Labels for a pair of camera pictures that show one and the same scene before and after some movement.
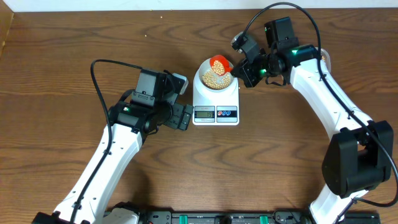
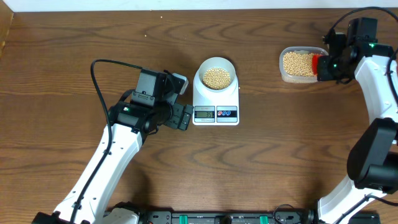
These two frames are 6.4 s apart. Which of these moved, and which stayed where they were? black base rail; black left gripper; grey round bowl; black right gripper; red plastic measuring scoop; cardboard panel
Moved: black right gripper; red plastic measuring scoop
Stayed: black base rail; grey round bowl; black left gripper; cardboard panel
